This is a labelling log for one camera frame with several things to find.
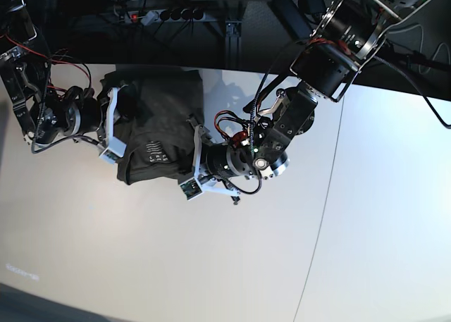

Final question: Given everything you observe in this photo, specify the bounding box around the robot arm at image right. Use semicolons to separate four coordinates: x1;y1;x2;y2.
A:
178;0;432;202

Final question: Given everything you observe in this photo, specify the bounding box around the black tripod stand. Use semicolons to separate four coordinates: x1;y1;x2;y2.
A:
388;41;450;72

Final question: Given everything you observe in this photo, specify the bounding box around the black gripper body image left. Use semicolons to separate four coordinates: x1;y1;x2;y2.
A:
35;86;126;154

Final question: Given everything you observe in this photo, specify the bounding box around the black power adapter brick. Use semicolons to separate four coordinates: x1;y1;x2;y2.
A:
268;0;312;40

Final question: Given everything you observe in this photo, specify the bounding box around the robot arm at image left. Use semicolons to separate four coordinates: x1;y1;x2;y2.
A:
1;0;135;163

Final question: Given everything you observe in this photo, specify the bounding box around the grey cable on floor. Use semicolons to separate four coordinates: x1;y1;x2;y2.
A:
397;22;451;69

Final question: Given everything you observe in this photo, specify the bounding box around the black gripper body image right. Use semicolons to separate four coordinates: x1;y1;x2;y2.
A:
179;116;290;205

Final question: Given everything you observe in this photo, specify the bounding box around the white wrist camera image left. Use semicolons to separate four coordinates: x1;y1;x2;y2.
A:
99;144;126;164

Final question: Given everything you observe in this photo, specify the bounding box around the black power strip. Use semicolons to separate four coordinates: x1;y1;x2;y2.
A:
118;8;208;26

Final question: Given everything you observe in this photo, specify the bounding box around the grey T-shirt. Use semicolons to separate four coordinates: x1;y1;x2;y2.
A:
101;68;204;185

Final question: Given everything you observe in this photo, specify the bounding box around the aluminium frame post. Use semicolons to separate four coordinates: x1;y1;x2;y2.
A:
224;18;242;70

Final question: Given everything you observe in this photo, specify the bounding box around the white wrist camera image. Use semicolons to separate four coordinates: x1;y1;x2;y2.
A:
99;144;126;164
179;177;204;201

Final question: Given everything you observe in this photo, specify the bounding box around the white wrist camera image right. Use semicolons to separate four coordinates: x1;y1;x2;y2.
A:
179;177;204;201

